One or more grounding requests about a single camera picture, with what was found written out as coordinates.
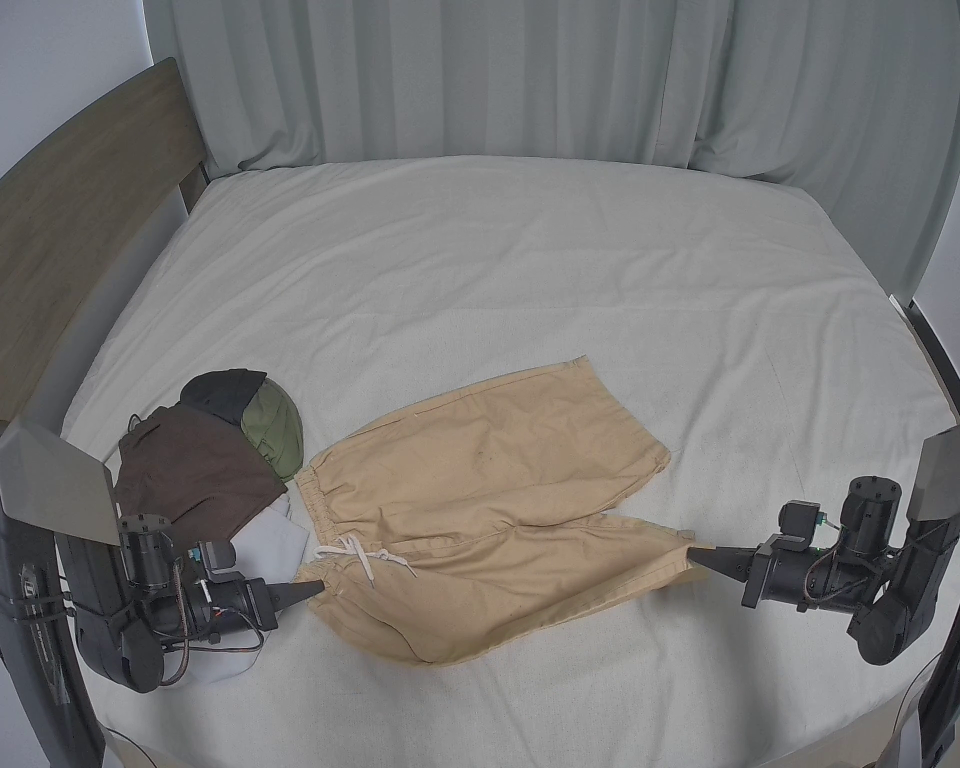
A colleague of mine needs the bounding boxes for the beige shorts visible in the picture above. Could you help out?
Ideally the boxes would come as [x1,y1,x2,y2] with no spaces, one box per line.
[296,356,702,667]

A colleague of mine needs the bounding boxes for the bed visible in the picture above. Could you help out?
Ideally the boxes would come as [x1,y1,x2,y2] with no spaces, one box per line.
[0,58,960,768]

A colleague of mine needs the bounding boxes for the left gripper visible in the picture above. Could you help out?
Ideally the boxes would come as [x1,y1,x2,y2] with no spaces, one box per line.
[198,576,280,635]

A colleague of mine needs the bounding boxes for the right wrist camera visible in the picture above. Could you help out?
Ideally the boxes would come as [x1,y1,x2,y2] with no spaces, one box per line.
[761,501,822,556]

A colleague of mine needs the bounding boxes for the black garment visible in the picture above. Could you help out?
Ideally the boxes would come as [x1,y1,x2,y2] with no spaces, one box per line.
[182,369,270,429]

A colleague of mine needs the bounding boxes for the white garment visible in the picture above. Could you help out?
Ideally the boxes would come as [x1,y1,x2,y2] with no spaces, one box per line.
[172,498,312,685]

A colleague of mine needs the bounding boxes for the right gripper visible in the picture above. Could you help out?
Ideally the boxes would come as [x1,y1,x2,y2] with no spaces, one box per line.
[741,541,826,612]

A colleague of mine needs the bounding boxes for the brown garment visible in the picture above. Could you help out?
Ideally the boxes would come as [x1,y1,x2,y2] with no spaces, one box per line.
[116,405,290,537]

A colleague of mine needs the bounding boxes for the pale green curtain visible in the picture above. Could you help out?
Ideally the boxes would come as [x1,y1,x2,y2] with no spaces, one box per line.
[667,0,960,305]
[166,0,695,181]

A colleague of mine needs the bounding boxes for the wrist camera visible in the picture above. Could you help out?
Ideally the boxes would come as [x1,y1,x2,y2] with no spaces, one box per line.
[191,540,249,586]
[761,501,822,556]

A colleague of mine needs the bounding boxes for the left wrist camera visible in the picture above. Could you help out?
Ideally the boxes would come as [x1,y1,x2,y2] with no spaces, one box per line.
[191,540,249,586]

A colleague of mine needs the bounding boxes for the olive green garment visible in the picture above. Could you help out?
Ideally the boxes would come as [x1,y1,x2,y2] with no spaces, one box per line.
[241,377,307,481]

